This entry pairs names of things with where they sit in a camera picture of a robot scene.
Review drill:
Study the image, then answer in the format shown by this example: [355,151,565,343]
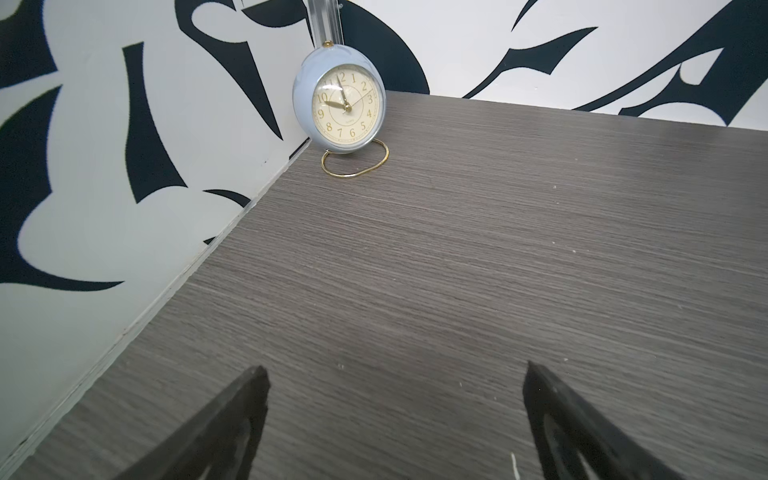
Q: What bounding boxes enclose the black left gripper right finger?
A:
[523,361,682,479]

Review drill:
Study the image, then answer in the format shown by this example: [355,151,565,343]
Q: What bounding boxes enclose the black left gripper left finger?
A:
[117,366,270,479]

